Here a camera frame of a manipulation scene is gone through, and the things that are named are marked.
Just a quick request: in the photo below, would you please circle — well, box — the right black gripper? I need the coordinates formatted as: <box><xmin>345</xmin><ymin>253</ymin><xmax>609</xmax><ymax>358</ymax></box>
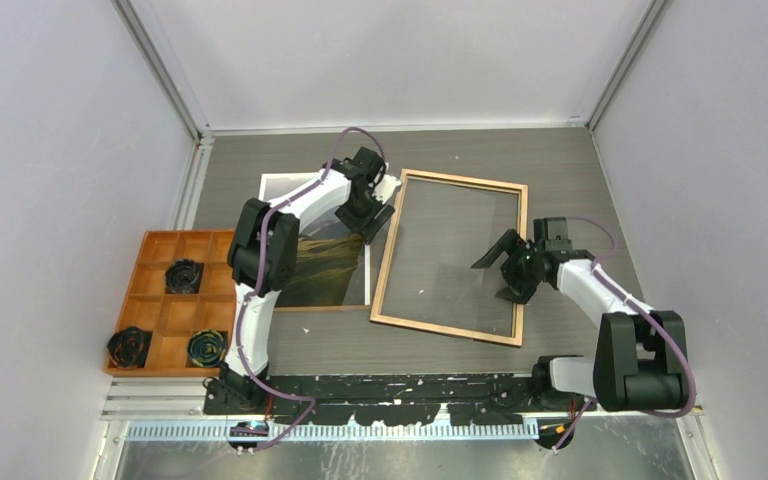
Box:
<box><xmin>472</xmin><ymin>229</ymin><xmax>544</xmax><ymax>306</ymax></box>

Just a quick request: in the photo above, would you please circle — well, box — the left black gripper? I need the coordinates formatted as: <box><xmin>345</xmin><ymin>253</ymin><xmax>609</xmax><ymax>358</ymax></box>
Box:
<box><xmin>336</xmin><ymin>188</ymin><xmax>394</xmax><ymax>244</ymax></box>

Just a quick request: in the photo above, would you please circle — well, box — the mountain landscape photo board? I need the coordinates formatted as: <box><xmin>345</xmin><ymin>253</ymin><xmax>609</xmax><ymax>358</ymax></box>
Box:
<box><xmin>276</xmin><ymin>209</ymin><xmax>370</xmax><ymax>309</ymax></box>

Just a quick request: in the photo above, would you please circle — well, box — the black wooden picture frame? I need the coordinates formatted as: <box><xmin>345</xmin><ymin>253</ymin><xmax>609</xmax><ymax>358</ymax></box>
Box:
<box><xmin>370</xmin><ymin>169</ymin><xmax>528</xmax><ymax>347</ymax></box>

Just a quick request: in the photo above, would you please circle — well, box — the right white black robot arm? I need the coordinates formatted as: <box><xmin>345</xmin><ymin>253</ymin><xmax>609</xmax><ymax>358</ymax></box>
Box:
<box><xmin>472</xmin><ymin>217</ymin><xmax>697</xmax><ymax>417</ymax></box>

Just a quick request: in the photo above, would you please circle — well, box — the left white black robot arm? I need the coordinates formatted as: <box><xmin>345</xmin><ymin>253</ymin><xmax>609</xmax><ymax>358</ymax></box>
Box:
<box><xmin>218</xmin><ymin>147</ymin><xmax>401</xmax><ymax>414</ymax></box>

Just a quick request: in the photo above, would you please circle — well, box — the orange compartment tray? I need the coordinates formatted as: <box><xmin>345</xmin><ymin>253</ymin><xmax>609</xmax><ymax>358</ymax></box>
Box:
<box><xmin>103</xmin><ymin>229</ymin><xmax>235</xmax><ymax>378</ymax></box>

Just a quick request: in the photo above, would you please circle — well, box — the black yellow-green coiled bundle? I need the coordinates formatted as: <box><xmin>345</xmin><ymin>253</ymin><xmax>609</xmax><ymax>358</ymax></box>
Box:
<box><xmin>186</xmin><ymin>329</ymin><xmax>228</xmax><ymax>368</ymax></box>

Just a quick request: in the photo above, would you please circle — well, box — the black orange coiled bundle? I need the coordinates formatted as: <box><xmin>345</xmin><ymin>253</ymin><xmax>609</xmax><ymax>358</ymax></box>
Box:
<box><xmin>106</xmin><ymin>326</ymin><xmax>153</xmax><ymax>369</ymax></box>

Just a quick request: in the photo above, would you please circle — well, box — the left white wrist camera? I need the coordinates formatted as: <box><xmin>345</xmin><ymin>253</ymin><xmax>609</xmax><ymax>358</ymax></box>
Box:
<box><xmin>372</xmin><ymin>174</ymin><xmax>402</xmax><ymax>204</ymax></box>

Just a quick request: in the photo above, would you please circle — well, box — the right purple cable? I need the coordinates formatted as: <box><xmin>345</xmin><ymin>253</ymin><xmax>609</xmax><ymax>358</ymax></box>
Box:
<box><xmin>553</xmin><ymin>217</ymin><xmax>698</xmax><ymax>453</ymax></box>

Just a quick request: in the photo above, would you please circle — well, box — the purple cable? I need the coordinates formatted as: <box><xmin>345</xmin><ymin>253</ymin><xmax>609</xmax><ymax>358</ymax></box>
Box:
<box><xmin>553</xmin><ymin>217</ymin><xmax>698</xmax><ymax>453</ymax></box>
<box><xmin>232</xmin><ymin>127</ymin><xmax>389</xmax><ymax>454</ymax></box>

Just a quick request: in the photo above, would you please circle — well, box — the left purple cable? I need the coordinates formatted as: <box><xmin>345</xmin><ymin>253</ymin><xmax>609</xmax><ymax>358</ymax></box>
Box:
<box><xmin>232</xmin><ymin>127</ymin><xmax>389</xmax><ymax>454</ymax></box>

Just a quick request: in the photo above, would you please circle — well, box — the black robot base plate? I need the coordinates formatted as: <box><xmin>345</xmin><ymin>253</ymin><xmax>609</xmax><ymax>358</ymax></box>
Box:
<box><xmin>202</xmin><ymin>373</ymin><xmax>599</xmax><ymax>428</ymax></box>

